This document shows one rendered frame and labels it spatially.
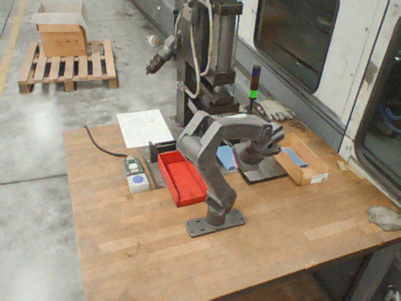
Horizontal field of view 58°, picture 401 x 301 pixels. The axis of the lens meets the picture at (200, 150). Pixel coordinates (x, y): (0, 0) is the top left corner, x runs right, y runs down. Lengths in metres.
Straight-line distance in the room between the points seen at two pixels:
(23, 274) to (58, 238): 0.29
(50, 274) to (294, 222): 1.50
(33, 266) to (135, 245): 1.28
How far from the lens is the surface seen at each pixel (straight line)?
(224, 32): 1.30
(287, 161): 1.48
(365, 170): 1.65
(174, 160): 1.46
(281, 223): 1.28
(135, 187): 1.33
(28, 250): 2.48
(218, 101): 1.37
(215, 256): 1.15
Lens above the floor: 1.80
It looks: 35 degrees down
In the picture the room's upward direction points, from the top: 4 degrees clockwise
